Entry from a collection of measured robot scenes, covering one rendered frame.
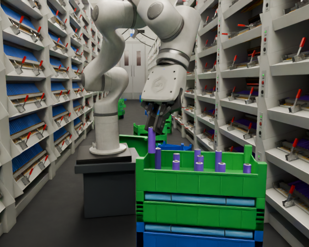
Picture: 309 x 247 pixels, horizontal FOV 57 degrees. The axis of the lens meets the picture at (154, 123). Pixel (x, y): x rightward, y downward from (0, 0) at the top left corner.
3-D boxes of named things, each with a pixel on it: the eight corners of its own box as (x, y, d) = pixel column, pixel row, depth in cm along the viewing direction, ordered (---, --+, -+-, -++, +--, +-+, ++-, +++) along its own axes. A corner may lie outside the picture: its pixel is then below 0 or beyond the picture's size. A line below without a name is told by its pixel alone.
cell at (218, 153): (215, 173, 81) (215, 150, 80) (214, 171, 83) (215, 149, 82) (221, 173, 81) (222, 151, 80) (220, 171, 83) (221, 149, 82)
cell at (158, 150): (154, 169, 84) (154, 148, 83) (155, 168, 86) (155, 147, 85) (160, 170, 84) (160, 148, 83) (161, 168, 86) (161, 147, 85)
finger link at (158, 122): (159, 104, 69) (151, 130, 68) (169, 105, 67) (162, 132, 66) (166, 109, 72) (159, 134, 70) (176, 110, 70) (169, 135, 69)
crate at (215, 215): (136, 222, 70) (135, 190, 69) (149, 191, 90) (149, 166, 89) (263, 231, 66) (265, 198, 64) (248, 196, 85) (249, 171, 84)
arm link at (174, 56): (150, 50, 74) (147, 60, 73) (179, 47, 68) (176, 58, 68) (167, 65, 80) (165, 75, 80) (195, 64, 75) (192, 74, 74)
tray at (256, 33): (264, 34, 132) (259, 13, 130) (222, 49, 192) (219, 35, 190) (305, 22, 132) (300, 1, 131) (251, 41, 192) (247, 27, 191)
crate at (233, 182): (135, 190, 69) (135, 158, 68) (149, 166, 89) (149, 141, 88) (265, 198, 64) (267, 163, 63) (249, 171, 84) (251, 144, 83)
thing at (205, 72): (218, 78, 204) (213, 59, 201) (198, 79, 263) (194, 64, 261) (244, 70, 204) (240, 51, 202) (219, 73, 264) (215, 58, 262)
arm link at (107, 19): (114, 95, 146) (82, 97, 140) (108, 77, 152) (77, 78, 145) (141, 15, 107) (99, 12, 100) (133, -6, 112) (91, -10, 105)
